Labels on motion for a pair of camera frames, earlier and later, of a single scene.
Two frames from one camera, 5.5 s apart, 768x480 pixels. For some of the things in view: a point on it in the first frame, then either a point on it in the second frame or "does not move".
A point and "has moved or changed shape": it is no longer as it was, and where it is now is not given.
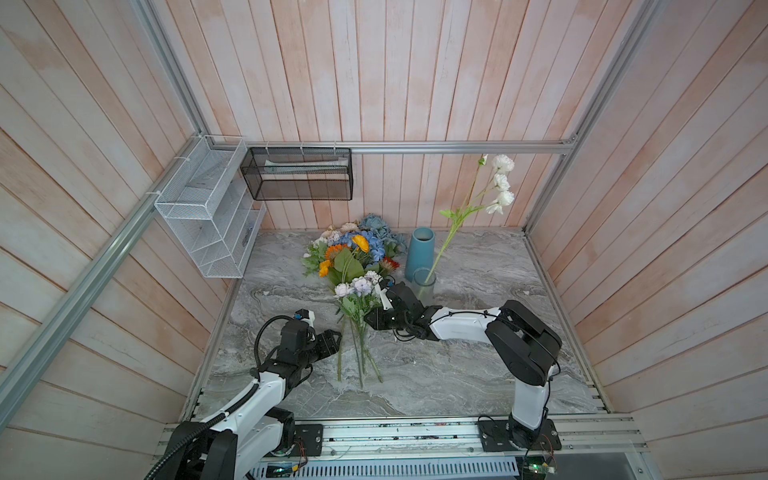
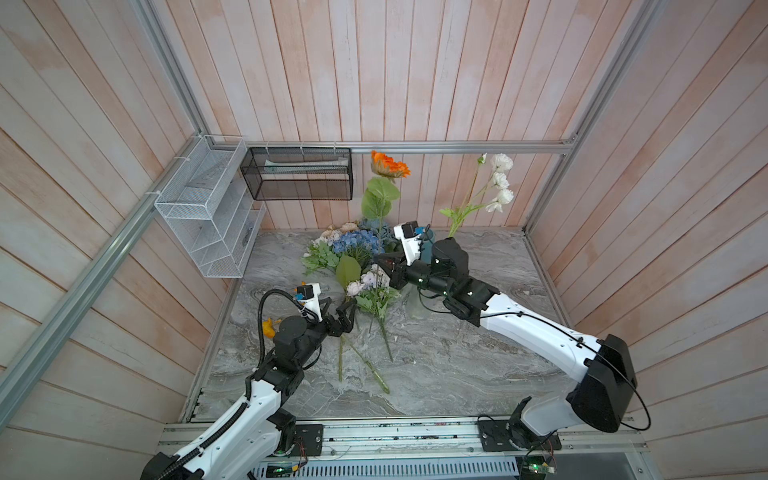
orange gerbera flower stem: [345, 266] to [382, 190]
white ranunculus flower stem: [493, 194] does not move
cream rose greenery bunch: [310, 262] does not move
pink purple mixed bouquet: [354, 297] has moved or changed shape
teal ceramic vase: [421, 251] does not move
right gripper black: [377, 318] to [397, 275]
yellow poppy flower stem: [347, 262] to [269, 329]
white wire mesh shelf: [209, 205] does not move
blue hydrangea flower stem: [376, 246] does not move
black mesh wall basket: [299, 173] does not move
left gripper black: [327, 344] to [337, 329]
